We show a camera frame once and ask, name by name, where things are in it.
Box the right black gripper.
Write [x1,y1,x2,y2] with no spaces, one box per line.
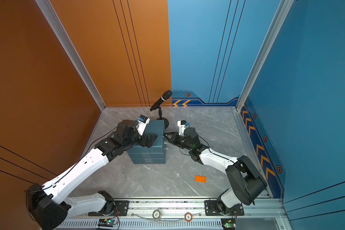
[163,132,194,152]

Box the teal drawer cabinet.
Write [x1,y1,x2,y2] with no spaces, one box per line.
[127,120,166,164]

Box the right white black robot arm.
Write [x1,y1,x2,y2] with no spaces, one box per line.
[164,127,267,215]

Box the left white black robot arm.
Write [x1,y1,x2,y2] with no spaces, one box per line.
[26,116,157,230]

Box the black microphone stand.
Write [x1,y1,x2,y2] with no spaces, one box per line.
[157,106,169,129]

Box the black microphone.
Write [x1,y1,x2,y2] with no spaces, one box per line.
[149,90,172,111]

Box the orange toy brick plate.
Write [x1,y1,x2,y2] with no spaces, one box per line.
[195,175,207,183]

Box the left green circuit board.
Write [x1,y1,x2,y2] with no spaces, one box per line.
[97,218,119,228]

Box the green circuit board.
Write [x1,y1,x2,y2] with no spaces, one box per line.
[221,218,236,230]
[97,218,119,228]

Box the right green circuit board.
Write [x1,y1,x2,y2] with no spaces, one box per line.
[221,218,236,230]

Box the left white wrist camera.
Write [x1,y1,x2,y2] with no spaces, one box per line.
[137,115,150,136]

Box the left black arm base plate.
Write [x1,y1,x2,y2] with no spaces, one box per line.
[88,200,129,217]

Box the grey round rail sticker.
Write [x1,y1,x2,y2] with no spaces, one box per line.
[152,210,161,220]

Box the aluminium front rail frame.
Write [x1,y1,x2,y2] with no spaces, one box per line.
[58,197,292,230]

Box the orange round rail sticker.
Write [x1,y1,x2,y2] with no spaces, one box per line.
[185,212,193,222]

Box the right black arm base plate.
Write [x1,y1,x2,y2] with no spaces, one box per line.
[204,200,244,216]

